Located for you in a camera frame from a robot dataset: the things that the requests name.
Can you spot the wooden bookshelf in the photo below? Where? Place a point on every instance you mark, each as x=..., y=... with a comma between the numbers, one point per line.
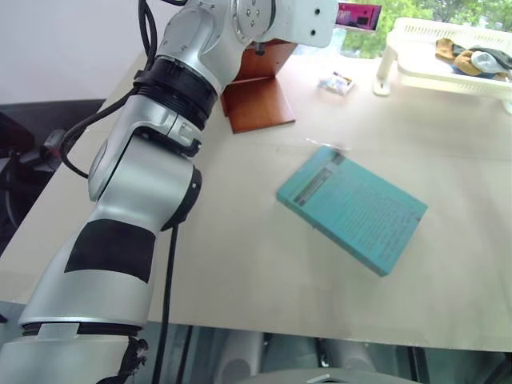
x=260, y=98

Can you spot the grey rounded robot leg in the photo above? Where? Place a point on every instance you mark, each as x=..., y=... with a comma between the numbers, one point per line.
x=242, y=356

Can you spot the magenta box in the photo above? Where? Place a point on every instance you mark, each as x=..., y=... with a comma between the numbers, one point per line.
x=358, y=16

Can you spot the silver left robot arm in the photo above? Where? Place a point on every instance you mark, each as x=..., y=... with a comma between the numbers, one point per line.
x=132, y=188

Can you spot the teal book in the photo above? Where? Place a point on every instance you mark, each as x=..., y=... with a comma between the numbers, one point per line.
x=352, y=208

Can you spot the light blue sock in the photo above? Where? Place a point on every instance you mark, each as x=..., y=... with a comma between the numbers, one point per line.
x=485, y=62

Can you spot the clear plastic wrapper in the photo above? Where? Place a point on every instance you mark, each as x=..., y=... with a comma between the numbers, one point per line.
x=328, y=145

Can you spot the white plastic rack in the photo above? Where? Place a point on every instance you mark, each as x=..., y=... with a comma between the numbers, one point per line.
x=420, y=72

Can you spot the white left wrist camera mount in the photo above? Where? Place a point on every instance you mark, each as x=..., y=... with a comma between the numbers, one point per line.
x=308, y=20

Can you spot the brown sock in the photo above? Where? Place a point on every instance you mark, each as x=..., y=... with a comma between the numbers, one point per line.
x=444, y=49

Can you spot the small clear plastic packet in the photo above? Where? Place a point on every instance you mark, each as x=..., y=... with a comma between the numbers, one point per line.
x=336, y=84

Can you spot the cloth items in rack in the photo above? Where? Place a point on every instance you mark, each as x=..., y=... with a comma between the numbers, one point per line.
x=500, y=56

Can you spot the black plug with red mark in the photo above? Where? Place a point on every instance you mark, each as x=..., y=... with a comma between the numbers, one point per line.
x=54, y=145

